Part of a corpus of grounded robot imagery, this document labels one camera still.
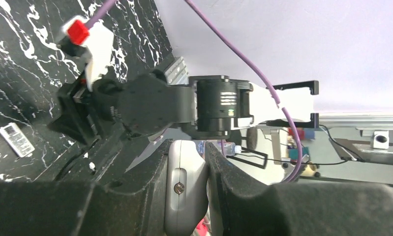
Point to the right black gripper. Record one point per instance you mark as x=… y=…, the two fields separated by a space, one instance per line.
x=84 y=115

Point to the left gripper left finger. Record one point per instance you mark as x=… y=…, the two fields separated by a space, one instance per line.
x=130 y=205

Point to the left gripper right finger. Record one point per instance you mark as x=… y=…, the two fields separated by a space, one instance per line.
x=240 y=205

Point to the white remote battery cover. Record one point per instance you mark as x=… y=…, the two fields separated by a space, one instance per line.
x=17 y=140

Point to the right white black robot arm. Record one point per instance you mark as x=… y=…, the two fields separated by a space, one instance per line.
x=207 y=107

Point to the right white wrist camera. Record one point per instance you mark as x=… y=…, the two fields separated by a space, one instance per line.
x=93 y=46

